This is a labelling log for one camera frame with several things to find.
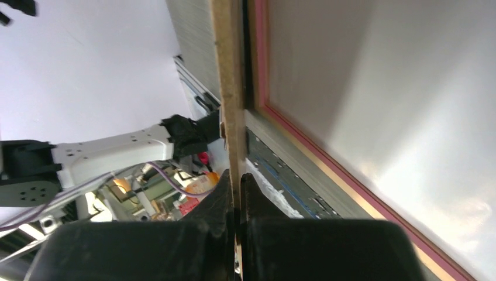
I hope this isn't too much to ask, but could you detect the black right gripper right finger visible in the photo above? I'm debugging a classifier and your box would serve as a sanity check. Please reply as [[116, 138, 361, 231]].
[[240, 173, 425, 280]]

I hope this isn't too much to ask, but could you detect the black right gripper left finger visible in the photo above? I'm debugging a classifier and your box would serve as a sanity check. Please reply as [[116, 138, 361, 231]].
[[26, 170, 235, 280]]

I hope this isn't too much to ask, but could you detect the brown backing board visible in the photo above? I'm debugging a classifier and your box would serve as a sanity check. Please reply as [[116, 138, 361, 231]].
[[209, 0, 249, 210]]

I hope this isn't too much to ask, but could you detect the mountain landscape photo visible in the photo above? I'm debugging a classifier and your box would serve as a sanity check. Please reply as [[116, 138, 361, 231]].
[[267, 1, 495, 280]]

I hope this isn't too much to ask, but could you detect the pink wooden picture frame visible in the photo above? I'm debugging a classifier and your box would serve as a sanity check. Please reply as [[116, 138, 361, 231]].
[[247, 1, 472, 280]]

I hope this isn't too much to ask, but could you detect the aluminium left rail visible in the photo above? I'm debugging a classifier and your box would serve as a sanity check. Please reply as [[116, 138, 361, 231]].
[[173, 56, 221, 120]]

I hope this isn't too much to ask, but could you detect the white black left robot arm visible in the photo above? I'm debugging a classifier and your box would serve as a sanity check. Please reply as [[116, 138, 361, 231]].
[[1, 111, 220, 207]]

